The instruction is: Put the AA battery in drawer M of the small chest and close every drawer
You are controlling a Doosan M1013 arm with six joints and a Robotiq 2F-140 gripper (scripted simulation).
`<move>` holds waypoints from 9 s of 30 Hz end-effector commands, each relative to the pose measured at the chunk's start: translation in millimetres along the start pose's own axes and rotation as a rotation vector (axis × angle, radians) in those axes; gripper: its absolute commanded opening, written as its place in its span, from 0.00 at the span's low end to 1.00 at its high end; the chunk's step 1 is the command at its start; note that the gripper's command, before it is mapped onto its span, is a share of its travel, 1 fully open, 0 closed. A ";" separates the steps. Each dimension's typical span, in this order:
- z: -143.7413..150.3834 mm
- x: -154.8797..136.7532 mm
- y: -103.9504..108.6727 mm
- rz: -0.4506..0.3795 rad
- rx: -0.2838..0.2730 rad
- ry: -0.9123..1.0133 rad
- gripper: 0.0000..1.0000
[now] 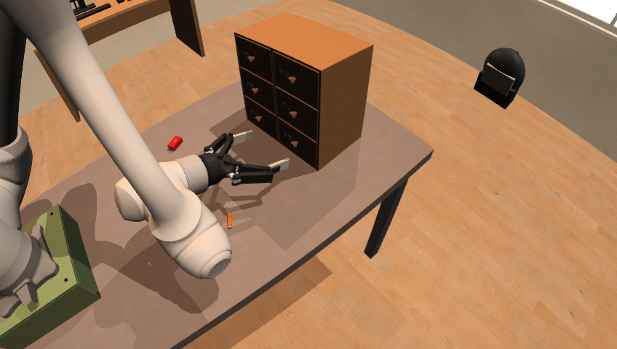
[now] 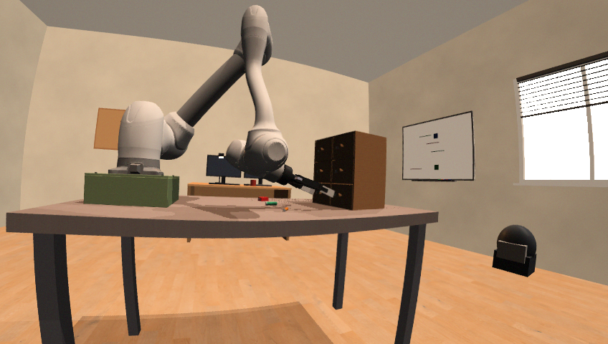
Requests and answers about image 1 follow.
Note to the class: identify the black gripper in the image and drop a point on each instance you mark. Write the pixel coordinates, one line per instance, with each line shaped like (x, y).
(225, 165)

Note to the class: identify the dark brown drawer front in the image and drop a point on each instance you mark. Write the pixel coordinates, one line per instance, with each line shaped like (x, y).
(255, 57)
(298, 142)
(253, 84)
(297, 78)
(259, 115)
(297, 112)

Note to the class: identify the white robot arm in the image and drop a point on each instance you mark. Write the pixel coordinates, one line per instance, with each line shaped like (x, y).
(184, 227)

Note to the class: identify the red nine-volt battery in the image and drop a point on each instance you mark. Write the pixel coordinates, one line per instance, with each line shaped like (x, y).
(175, 142)

